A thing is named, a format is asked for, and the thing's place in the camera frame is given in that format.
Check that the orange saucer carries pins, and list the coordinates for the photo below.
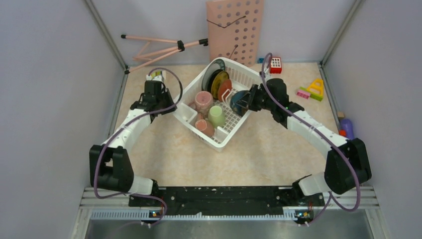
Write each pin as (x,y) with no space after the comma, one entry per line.
(224,89)

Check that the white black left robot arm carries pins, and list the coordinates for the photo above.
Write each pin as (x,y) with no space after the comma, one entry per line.
(110,166)

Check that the pink mug white interior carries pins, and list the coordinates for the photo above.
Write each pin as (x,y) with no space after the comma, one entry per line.
(204,126)

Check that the white plastic dish rack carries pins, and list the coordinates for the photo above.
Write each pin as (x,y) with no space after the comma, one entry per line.
(242,78)

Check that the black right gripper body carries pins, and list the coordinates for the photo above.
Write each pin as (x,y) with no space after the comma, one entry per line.
(260,99)

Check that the pink green toy brick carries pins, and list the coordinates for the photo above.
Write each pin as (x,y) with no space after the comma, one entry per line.
(306,94)

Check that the red white toy block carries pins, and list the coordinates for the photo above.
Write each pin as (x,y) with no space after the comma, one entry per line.
(276,65)

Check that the white plate green patterned rim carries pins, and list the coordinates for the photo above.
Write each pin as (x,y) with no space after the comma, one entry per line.
(211,71)

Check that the yellow triangle toy block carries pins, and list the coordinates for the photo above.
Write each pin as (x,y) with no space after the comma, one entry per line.
(316,89)

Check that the pink perforated board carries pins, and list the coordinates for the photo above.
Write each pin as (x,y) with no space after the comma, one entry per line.
(234,28)

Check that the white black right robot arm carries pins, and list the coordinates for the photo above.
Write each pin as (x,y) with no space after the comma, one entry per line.
(347,162)

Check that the purple bottle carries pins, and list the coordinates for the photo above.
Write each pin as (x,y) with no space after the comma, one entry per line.
(346,128)

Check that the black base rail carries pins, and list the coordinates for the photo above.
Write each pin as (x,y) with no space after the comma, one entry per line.
(227,201)

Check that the pink patterned mug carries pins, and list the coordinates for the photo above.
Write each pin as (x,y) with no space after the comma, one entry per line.
(202,102)

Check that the striped colourful toy block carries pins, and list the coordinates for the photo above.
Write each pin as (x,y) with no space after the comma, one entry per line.
(158,74)

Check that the light green mug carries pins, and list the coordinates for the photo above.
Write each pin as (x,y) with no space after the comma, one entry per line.
(216,116)

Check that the black glossy plate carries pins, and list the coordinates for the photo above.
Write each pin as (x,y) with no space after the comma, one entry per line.
(211,79)

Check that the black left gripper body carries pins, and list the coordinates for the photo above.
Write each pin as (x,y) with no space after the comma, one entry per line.
(164,99)

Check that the yellow patterned plate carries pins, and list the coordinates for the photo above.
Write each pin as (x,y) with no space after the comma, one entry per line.
(220,77)

